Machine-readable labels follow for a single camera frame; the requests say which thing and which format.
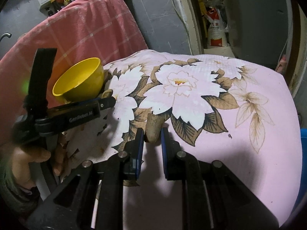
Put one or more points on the red white rice bag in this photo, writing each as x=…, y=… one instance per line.
x=216, y=32

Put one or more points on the grey metal cabinet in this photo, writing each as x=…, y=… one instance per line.
x=258, y=29

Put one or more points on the yellow ceramic bowl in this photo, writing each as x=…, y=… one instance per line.
x=83, y=81

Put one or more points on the blue plastic bin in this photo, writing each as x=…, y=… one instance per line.
x=301, y=199

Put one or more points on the person's left hand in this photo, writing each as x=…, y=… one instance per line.
x=24, y=160

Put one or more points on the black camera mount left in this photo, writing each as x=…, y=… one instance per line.
x=36, y=102

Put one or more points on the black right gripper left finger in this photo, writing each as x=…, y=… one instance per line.
x=132, y=161

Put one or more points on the red plaid cloth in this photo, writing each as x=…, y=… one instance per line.
x=105, y=29

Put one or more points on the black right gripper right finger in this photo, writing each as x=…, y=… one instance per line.
x=177, y=164

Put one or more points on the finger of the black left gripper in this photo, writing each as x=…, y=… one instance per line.
x=80, y=103
x=105, y=103

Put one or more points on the cream door frame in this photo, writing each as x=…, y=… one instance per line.
x=187, y=14

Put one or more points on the pink floral cloth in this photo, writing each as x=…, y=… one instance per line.
x=217, y=108

